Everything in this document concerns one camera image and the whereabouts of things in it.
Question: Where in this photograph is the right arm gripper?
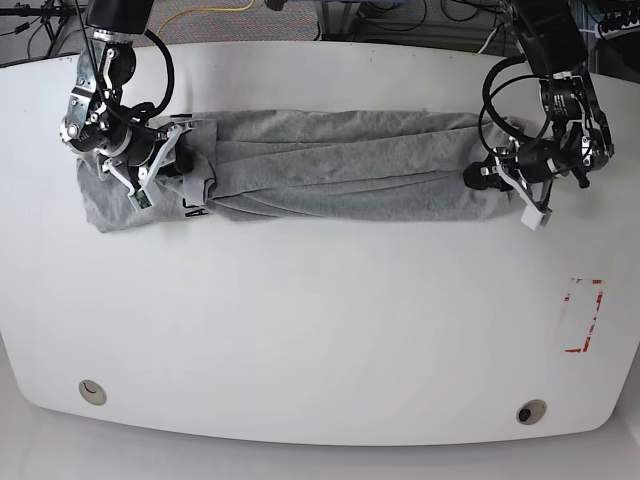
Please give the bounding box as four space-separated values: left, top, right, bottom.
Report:
99 119 195 200

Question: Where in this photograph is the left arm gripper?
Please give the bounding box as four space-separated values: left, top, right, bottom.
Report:
463 147 553 211

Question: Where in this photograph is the grey HUGO T-shirt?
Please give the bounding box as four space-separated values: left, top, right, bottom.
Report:
76 110 519 233

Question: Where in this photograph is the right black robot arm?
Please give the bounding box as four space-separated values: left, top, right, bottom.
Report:
60 1 194 211

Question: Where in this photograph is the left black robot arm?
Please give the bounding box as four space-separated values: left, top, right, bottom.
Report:
464 1 614 217

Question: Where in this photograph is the red tape rectangle marking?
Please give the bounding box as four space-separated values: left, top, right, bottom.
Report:
558 278 604 353

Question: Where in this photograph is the black tripod stand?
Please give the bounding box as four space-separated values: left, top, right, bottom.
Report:
1 1 87 60

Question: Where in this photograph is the white power strip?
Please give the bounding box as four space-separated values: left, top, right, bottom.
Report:
596 9 639 40

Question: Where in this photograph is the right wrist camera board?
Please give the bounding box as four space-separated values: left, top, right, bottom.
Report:
128 189 153 212

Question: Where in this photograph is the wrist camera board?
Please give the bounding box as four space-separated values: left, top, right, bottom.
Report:
521 205 552 231
128 189 153 212

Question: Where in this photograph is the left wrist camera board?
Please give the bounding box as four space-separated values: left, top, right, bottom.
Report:
521 205 552 231

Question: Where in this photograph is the yellow cable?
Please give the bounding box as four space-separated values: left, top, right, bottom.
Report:
153 0 257 46

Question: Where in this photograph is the aluminium frame rail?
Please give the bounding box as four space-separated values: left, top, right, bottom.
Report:
314 1 361 41

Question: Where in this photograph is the right table cable grommet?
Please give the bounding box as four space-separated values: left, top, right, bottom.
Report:
516 399 547 426

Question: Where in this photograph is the table cable grommet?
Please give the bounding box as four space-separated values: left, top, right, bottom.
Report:
78 380 107 406
516 399 547 426

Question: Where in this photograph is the left table cable grommet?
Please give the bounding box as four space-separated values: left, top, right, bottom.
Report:
78 380 107 406

